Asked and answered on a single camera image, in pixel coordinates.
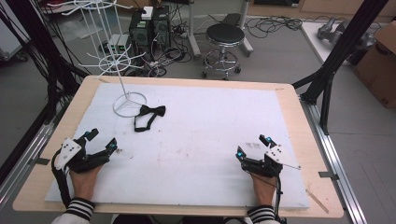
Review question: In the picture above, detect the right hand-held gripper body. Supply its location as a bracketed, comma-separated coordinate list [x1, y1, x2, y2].
[241, 144, 303, 179]

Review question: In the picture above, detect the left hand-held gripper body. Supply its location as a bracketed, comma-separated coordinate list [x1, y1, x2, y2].
[54, 136, 110, 175]

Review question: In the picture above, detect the black bow tie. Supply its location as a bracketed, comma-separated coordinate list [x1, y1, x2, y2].
[134, 105, 167, 133]

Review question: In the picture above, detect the white wire display rack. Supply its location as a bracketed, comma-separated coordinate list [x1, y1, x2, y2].
[47, 0, 148, 119]

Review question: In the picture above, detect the person's right hand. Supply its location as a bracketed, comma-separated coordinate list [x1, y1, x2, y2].
[250, 172, 278, 208]

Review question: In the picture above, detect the person's left hand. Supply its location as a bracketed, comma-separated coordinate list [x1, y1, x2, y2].
[68, 164, 105, 203]

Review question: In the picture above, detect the striped right sleeve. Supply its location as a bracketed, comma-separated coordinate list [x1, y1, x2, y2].
[247, 204, 281, 224]

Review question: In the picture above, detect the striped sleeve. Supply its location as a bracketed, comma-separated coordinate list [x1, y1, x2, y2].
[247, 204, 281, 224]
[50, 197, 95, 224]

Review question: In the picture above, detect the white foam mat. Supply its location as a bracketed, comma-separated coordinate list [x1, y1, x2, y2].
[45, 82, 311, 210]

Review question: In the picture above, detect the striped left sleeve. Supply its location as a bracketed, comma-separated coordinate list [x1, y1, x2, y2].
[50, 197, 95, 224]

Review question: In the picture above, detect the wooden stick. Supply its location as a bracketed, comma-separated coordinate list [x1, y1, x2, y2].
[305, 189, 330, 215]

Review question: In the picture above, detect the black round stool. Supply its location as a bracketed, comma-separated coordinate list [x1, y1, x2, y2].
[201, 22, 247, 80]

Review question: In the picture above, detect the black computer tower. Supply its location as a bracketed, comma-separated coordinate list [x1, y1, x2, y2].
[128, 5, 172, 60]

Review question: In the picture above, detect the cardboard box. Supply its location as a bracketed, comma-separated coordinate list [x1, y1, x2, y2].
[353, 21, 396, 109]

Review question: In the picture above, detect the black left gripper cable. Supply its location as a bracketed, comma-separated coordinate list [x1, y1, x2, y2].
[50, 148, 73, 209]

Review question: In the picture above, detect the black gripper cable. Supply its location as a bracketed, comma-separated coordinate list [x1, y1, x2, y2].
[250, 169, 288, 224]
[50, 148, 73, 209]

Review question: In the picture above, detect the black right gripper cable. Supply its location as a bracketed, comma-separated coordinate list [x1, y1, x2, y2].
[250, 169, 288, 224]

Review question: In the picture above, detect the black metal frame post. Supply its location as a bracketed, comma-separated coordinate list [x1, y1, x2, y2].
[291, 0, 390, 135]

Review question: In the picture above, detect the tangle of floor cables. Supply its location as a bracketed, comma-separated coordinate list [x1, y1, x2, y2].
[242, 15, 304, 40]

